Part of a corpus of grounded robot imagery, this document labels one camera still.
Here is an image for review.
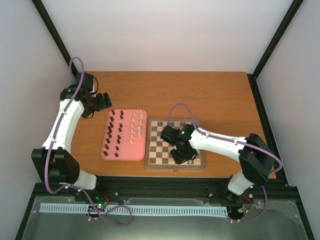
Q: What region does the pink plastic tray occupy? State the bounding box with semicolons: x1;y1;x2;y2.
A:
101;109;148;161

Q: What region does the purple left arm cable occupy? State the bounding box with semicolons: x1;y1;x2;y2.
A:
43;56;133;227

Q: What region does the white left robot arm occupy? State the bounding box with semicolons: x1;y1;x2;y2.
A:
31;72;112;202

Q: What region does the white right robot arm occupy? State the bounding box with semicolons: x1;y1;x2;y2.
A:
160;124;275;196

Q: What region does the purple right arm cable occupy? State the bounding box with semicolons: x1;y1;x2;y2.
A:
166;102;284;224

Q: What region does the wooden chess board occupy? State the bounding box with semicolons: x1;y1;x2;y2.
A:
145;117;206;172

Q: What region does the light blue cable duct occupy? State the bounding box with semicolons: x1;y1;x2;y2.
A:
38;203;228;218

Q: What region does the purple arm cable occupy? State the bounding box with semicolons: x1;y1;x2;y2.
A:
166;102;284;224
43;56;133;227

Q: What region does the black aluminium frame rail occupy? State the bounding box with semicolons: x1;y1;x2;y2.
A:
94;72;300;208

